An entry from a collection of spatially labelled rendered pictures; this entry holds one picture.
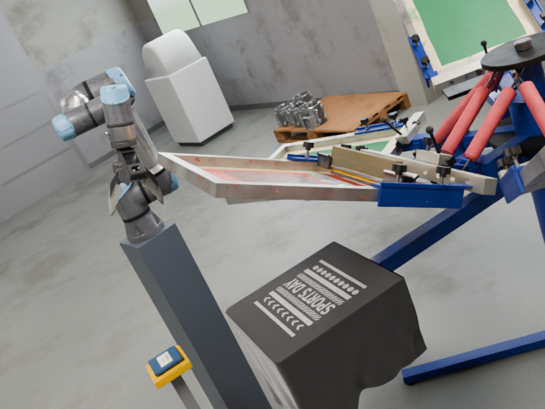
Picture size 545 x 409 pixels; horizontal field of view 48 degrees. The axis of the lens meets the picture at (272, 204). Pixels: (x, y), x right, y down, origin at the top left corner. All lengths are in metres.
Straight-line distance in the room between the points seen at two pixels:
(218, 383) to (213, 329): 0.24
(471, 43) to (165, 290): 1.86
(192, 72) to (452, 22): 5.17
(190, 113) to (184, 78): 0.44
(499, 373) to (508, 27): 1.61
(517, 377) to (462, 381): 0.23
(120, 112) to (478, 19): 2.09
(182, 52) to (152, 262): 5.89
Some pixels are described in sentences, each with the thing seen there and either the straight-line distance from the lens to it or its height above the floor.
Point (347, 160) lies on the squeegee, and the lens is 2.12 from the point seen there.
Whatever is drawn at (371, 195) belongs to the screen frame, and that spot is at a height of 1.29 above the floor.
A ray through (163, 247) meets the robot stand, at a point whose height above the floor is 1.15.
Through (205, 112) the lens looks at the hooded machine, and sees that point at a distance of 8.14.
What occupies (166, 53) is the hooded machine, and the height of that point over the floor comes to 1.23.
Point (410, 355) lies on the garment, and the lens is 2.13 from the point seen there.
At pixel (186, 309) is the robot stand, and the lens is 2.54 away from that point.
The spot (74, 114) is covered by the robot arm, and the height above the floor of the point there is 1.79.
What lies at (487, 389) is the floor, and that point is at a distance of 2.93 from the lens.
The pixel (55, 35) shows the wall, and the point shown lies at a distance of 9.89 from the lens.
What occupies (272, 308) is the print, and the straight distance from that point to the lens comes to 2.10.
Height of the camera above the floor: 2.02
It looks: 22 degrees down
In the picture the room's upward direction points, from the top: 24 degrees counter-clockwise
